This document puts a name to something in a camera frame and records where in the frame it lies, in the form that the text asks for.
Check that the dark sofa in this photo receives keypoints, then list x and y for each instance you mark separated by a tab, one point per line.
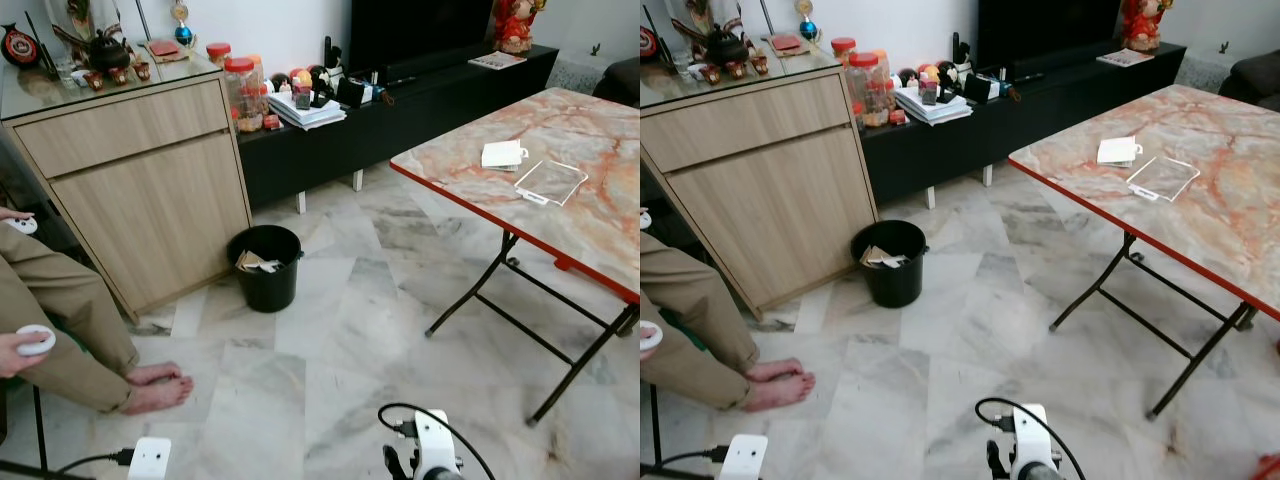
620	80
1255	78

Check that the person's right hand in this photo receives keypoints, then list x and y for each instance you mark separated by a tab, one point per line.
10	358
645	355

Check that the black teapot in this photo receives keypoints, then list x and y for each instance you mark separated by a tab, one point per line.
108	54
727	48

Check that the small red lid jar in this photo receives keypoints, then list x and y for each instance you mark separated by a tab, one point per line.
843	48
218	53

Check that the person's left hand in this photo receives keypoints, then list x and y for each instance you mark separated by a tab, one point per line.
14	213

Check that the small red tray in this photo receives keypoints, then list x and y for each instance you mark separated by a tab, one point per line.
788	43
164	48

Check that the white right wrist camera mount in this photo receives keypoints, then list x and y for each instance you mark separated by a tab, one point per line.
1033	435
437	440

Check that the black low tv console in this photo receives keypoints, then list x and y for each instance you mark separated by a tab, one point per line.
400	130
1040	125

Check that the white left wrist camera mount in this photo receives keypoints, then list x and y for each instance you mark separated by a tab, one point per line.
745	458
150	460

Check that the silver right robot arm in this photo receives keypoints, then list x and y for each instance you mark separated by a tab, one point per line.
1043	473
443	475

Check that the grey speckled side table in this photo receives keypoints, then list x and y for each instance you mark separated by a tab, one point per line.
1205	68
575	72

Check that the black red fan ornament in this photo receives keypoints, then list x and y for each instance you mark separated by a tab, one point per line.
648	42
18	45

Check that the marble pattern folding table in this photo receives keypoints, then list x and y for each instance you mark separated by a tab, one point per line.
560	200
1200	190

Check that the light wooden cabinet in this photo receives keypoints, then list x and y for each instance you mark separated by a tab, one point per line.
770	200
150	210

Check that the black plastic rubbish bin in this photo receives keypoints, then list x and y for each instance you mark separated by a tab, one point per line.
265	290
893	285

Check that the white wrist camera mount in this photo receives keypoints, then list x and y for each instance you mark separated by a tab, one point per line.
745	458
437	440
150	460
1033	435

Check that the clear plastic container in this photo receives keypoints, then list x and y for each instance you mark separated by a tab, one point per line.
550	184
1162	178

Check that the red object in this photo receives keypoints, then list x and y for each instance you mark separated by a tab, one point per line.
1270	468

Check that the person in khaki trousers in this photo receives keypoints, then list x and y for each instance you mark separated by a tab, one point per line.
690	300
60	300

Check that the black television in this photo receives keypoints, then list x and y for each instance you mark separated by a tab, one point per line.
420	30
1045	28

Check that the glass vase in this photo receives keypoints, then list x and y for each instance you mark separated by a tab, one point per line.
712	14
95	18

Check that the thin white booklet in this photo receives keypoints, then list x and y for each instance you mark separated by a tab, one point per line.
497	61
1125	57

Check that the red figurine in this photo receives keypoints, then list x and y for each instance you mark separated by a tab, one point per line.
1143	25
515	28

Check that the blue globe ornament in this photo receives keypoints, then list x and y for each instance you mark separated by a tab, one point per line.
808	28
183	33

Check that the crumpled paper trash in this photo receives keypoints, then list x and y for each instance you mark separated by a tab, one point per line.
882	258
256	263

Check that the large red lid plastic jar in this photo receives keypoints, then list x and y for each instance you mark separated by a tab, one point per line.
242	95
868	92

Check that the white paper stack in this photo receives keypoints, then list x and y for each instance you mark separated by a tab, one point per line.
930	108
305	113

